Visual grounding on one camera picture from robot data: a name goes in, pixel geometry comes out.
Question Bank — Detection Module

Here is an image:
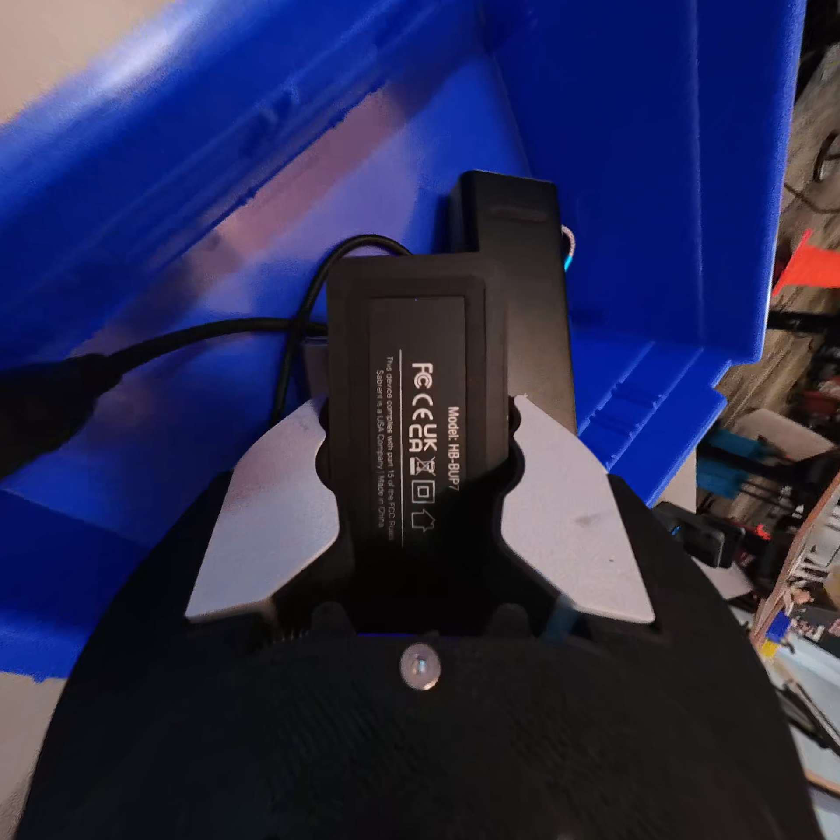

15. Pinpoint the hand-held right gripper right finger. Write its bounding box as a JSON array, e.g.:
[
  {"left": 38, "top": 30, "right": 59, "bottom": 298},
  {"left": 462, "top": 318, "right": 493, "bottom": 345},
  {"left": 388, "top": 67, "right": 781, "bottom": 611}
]
[{"left": 500, "top": 392, "right": 657, "bottom": 643}]

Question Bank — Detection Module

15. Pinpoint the thin black cable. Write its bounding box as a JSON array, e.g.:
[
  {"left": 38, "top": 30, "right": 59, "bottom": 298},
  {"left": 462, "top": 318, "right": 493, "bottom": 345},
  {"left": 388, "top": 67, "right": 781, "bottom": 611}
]
[{"left": 270, "top": 233, "right": 414, "bottom": 431}]

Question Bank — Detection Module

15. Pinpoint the blue plastic bin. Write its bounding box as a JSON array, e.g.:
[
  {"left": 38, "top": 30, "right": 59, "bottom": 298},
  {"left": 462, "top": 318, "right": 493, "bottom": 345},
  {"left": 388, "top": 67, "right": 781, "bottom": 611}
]
[{"left": 0, "top": 0, "right": 808, "bottom": 680}]

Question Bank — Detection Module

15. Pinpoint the black labelled USB hub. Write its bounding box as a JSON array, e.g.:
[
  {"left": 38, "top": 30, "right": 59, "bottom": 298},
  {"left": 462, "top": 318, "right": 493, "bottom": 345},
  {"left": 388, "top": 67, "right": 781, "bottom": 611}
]
[{"left": 326, "top": 255, "right": 511, "bottom": 634}]

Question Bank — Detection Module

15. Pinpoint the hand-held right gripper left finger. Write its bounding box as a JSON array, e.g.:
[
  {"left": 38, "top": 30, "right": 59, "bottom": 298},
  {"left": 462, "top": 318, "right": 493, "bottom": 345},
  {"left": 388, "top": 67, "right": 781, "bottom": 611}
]
[{"left": 185, "top": 394, "right": 355, "bottom": 624}]

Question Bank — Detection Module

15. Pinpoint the black silver-edged USB hub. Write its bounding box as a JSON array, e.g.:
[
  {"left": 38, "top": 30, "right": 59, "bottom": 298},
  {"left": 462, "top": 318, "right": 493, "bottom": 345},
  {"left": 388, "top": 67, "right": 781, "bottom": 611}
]
[{"left": 448, "top": 169, "right": 578, "bottom": 435}]

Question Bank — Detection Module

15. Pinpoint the thick black cable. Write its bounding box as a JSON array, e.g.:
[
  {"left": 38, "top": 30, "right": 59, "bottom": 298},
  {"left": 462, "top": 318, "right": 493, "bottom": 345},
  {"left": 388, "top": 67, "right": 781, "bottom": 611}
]
[{"left": 0, "top": 317, "right": 329, "bottom": 476}]

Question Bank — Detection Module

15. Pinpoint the orange traffic cone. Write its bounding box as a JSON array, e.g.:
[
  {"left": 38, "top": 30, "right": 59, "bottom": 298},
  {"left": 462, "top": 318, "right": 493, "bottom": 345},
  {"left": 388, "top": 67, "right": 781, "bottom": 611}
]
[{"left": 771, "top": 228, "right": 840, "bottom": 298}]

